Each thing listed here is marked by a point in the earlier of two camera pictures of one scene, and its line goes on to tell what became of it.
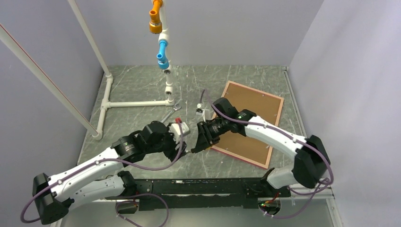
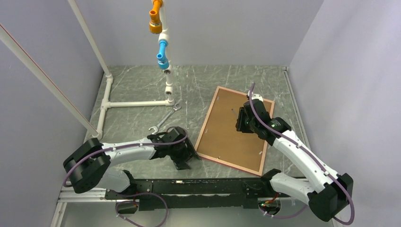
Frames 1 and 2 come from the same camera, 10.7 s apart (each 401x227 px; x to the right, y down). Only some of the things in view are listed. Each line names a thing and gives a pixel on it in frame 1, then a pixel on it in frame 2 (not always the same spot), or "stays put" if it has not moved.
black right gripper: (205, 138) → (240, 125)
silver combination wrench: (175, 108) stays put
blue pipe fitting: (163, 62) stays put
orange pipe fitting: (155, 24) stays put
